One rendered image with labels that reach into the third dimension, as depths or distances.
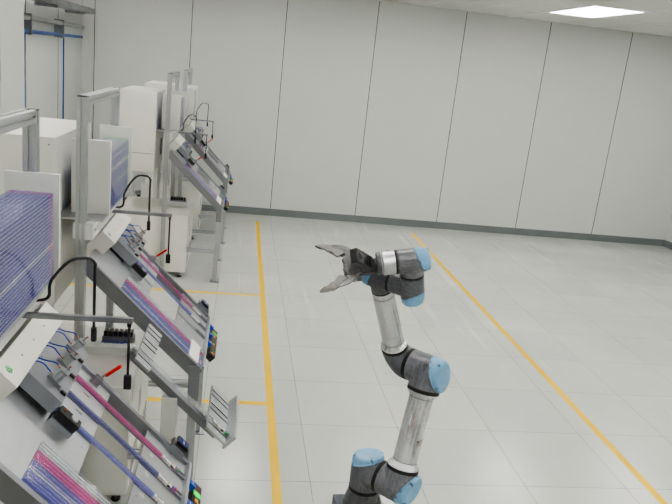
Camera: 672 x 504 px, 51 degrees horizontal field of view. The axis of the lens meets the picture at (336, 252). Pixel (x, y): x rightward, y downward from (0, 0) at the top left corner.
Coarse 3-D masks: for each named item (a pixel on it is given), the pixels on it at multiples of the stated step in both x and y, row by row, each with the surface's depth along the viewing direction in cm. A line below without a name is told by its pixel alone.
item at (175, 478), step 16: (144, 448) 230; (160, 448) 239; (160, 464) 232; (176, 464) 241; (144, 480) 217; (176, 480) 233; (128, 496) 205; (144, 496) 210; (160, 496) 218; (176, 496) 226
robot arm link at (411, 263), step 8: (416, 248) 217; (424, 248) 217; (400, 256) 215; (408, 256) 215; (416, 256) 215; (424, 256) 215; (400, 264) 215; (408, 264) 215; (416, 264) 215; (424, 264) 215; (400, 272) 217; (408, 272) 217; (416, 272) 216
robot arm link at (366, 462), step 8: (368, 448) 259; (352, 456) 256; (360, 456) 253; (368, 456) 253; (376, 456) 253; (384, 456) 255; (352, 464) 254; (360, 464) 251; (368, 464) 250; (376, 464) 251; (352, 472) 255; (360, 472) 252; (368, 472) 250; (376, 472) 249; (352, 480) 255; (360, 480) 252; (368, 480) 250; (352, 488) 255; (360, 488) 253; (368, 488) 252
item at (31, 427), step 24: (72, 384) 219; (0, 408) 182; (24, 408) 190; (72, 408) 210; (96, 408) 222; (0, 432) 175; (24, 432) 183; (48, 432) 192; (0, 456) 169; (24, 456) 177; (72, 456) 194
